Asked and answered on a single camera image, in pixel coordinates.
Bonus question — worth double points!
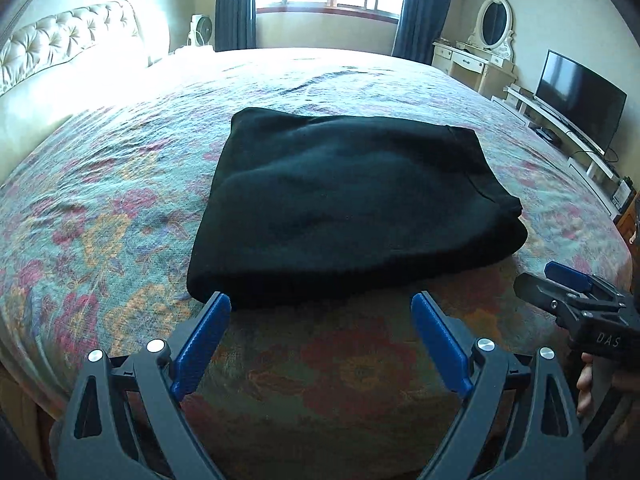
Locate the black pants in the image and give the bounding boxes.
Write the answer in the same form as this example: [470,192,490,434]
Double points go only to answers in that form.
[186,107,527,310]

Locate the person right hand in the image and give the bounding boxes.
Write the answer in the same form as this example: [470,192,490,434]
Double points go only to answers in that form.
[574,351,640,418]

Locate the white tv console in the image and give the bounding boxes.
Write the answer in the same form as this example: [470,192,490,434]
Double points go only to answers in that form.
[491,87,632,222]

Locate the black television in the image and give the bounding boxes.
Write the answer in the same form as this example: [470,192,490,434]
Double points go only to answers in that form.
[534,50,627,155]

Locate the cream dressing table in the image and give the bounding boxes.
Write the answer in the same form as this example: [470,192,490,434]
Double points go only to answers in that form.
[432,41,518,100]

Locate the oval vanity mirror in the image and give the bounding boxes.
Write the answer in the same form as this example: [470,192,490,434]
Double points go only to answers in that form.
[468,0,514,63]

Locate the white fan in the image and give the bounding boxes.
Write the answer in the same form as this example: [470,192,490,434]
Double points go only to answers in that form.
[186,14,214,47]

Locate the dark blue left curtain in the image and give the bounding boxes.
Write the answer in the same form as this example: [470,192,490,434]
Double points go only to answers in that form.
[214,0,257,52]

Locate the dark blue curtain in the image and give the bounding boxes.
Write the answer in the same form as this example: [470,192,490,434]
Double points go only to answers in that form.
[392,0,451,65]
[214,0,257,52]

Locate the dark blue right curtain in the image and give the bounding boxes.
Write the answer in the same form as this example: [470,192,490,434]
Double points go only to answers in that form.
[392,0,451,65]

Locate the cream tufted headboard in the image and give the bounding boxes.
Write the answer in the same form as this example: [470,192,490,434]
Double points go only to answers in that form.
[1,0,169,180]

